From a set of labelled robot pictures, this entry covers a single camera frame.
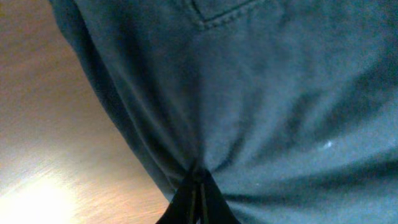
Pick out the navy blue garment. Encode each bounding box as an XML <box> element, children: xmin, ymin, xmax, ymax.
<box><xmin>50</xmin><ymin>0</ymin><xmax>397</xmax><ymax>223</ymax></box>

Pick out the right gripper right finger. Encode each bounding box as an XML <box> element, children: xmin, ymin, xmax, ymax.
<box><xmin>198</xmin><ymin>170</ymin><xmax>241</xmax><ymax>224</ymax></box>

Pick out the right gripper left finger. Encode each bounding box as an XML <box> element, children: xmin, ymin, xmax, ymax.
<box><xmin>156</xmin><ymin>169</ymin><xmax>198</xmax><ymax>224</ymax></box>

